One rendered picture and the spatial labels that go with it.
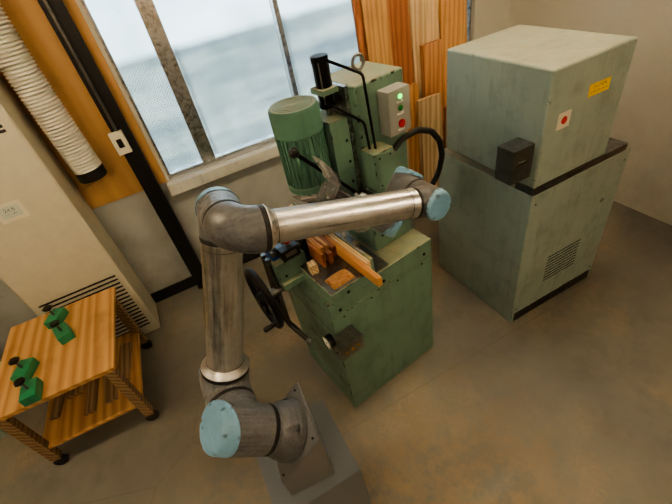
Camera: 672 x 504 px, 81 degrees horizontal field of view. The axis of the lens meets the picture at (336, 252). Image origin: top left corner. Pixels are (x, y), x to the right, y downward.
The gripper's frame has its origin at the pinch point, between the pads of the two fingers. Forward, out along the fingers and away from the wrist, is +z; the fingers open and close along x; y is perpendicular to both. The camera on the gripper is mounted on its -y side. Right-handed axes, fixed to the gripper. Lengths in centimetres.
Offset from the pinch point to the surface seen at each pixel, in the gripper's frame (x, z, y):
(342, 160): -10.9, -7.1, -16.1
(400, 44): -100, 16, -156
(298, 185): 4.2, 2.3, -9.5
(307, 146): -9.5, 3.4, -2.0
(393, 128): -28.9, -18.8, -14.2
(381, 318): 44, -51, -45
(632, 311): -11, -178, -107
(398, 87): -40.9, -14.3, -10.3
